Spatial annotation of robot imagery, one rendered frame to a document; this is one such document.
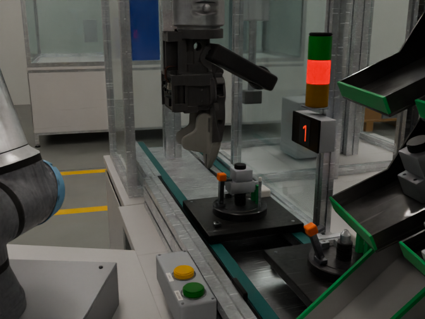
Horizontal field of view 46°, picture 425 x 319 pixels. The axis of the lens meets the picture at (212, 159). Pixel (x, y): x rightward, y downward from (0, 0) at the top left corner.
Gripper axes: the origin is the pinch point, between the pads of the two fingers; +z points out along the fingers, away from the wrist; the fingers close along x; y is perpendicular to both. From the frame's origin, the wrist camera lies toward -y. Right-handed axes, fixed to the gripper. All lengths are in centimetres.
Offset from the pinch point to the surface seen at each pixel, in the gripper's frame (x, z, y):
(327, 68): -21.7, -11.1, -32.4
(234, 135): -80, 17, -33
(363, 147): -119, 37, -112
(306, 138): -23.0, 4.1, -29.1
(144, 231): -58, 37, 2
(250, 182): -36.8, 18.1, -21.8
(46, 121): -511, 94, 32
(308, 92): -23.4, -5.9, -29.3
